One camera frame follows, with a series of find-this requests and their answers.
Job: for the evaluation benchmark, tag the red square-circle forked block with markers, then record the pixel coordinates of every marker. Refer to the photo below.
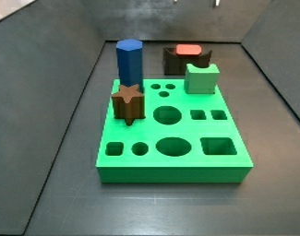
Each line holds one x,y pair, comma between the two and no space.
188,49

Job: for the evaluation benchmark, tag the black curved regrasp stand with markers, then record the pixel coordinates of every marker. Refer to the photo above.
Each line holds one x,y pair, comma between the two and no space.
176,62

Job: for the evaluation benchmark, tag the green fixture block with holes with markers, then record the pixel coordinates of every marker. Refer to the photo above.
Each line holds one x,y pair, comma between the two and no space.
184,143

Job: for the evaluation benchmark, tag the blue hexagonal prism peg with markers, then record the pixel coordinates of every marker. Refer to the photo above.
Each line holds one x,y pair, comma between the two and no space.
129,53

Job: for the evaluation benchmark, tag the green arch-topped block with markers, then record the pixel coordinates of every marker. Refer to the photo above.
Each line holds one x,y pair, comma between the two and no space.
200,80

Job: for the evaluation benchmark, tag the brown star prism peg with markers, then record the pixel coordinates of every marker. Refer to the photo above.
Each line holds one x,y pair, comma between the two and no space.
129,104

